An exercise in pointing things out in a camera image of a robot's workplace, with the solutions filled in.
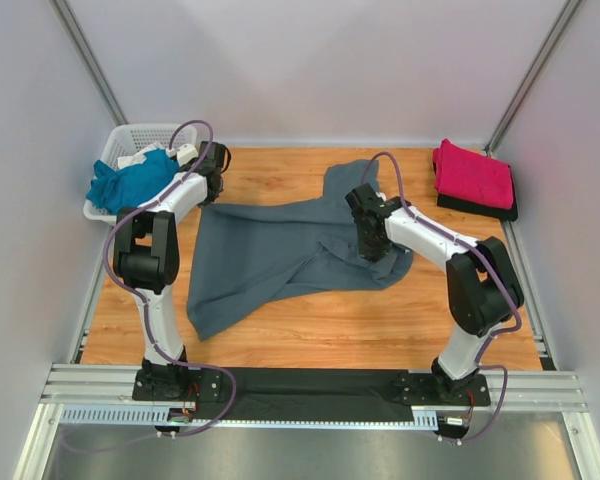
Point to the white slotted cable duct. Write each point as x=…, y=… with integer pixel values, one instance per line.
x=167, y=417

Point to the white t-shirt in basket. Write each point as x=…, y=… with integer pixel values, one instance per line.
x=138, y=157

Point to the left aluminium corner post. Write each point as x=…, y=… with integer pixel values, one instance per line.
x=77, y=37

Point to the white plastic laundry basket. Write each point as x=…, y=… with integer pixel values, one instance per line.
x=127, y=140

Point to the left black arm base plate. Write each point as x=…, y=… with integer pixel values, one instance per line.
x=205, y=390

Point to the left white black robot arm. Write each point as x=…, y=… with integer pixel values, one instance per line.
x=146, y=261

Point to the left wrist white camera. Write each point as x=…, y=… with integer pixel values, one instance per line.
x=183, y=154

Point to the black base cloth strip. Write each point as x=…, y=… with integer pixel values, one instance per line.
x=306, y=395

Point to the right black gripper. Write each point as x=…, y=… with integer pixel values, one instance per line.
x=367, y=252

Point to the folded magenta t-shirt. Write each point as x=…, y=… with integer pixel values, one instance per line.
x=450, y=155

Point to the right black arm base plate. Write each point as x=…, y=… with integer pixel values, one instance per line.
x=427, y=389

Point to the right aluminium corner post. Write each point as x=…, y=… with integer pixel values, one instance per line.
x=549, y=45

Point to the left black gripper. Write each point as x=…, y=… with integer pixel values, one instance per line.
x=210, y=200

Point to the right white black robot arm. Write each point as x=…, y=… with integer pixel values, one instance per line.
x=482, y=287

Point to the grey-blue t-shirt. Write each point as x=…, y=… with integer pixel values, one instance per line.
x=246, y=255

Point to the teal blue t-shirt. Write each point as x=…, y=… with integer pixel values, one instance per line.
x=112, y=190

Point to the folded black t-shirt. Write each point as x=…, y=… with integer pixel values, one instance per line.
x=480, y=210

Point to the aluminium corner post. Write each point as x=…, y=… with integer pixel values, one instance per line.
x=77, y=37
x=549, y=45

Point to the aluminium front rail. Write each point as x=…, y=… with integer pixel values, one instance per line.
x=527, y=391

